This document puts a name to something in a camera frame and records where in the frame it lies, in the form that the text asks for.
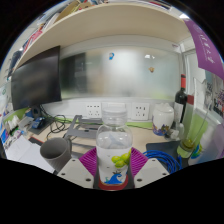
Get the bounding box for dark wine bottle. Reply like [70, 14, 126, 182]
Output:
[173, 73, 188, 125]

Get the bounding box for tangled black cables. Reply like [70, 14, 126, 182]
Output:
[39, 106, 73, 139]

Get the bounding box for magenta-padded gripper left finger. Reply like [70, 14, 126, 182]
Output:
[56, 147, 99, 190]

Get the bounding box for small blue box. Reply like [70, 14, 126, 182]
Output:
[31, 116, 47, 130]

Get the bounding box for grey ribbed cup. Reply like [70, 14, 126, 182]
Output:
[39, 137, 73, 174]

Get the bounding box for group photo poster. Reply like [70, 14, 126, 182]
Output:
[204, 71, 224, 118]

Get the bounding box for coiled blue cable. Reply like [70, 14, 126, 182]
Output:
[142, 149, 184, 175]

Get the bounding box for glass vase with green stems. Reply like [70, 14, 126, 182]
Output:
[176, 111, 208, 158]

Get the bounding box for black desk mat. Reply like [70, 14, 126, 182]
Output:
[28, 135, 184, 174]

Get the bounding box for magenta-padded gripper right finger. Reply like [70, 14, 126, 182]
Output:
[129, 147, 171, 190]

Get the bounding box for clear plastic water bottle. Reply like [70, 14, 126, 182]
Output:
[95, 106, 134, 187]

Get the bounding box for purple pennant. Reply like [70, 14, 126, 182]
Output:
[182, 18, 224, 81]

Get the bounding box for large white paper sheet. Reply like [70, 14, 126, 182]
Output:
[18, 143, 56, 174]
[4, 133, 33, 161]

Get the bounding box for white ceramic jar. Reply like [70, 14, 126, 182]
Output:
[151, 102, 175, 137]

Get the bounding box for black computer monitor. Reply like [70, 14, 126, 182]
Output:
[10, 45, 63, 118]

